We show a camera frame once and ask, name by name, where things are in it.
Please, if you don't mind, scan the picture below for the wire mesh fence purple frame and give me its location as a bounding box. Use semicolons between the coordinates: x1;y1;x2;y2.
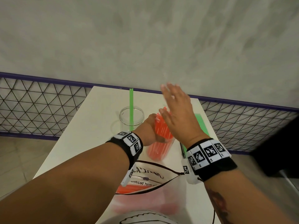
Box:
0;72;299;155

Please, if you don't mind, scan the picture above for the white garment with black print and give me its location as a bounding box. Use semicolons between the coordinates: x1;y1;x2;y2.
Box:
119;210;179;224

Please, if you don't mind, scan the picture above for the black right wristband with markers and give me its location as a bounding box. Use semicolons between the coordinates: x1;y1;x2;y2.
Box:
181;138;238;185

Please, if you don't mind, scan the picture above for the person's right hand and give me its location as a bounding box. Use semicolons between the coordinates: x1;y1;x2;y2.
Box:
159;82;210;149

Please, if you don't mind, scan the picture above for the clear pouch with black trim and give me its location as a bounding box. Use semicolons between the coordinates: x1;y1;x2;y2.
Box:
114;160;189;218

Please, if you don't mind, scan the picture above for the black left wristband with markers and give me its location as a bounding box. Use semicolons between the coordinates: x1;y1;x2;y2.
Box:
106;131;144;187

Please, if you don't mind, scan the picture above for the person's left forearm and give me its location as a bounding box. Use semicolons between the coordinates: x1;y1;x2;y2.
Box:
0;142;131;224

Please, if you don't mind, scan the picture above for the black wristband with markers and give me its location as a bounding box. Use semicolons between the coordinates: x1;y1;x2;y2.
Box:
181;138;238;185
106;131;144;187

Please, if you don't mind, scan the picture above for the person's left hand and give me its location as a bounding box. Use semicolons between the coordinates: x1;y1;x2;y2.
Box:
133;113;161;147

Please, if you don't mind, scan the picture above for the green paper sheet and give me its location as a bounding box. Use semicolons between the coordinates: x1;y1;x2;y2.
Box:
194;113;210;137

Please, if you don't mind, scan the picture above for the person's right forearm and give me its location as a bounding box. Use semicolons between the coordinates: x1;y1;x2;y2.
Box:
204;167;295;224

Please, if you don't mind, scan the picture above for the bundle of red straws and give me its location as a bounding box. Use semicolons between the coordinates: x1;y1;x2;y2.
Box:
147;106;175;162

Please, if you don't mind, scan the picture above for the black object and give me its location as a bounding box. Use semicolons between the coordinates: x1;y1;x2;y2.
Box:
255;125;299;179

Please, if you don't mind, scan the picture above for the clear drinking glass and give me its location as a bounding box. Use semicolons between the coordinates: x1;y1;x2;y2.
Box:
119;105;145;133

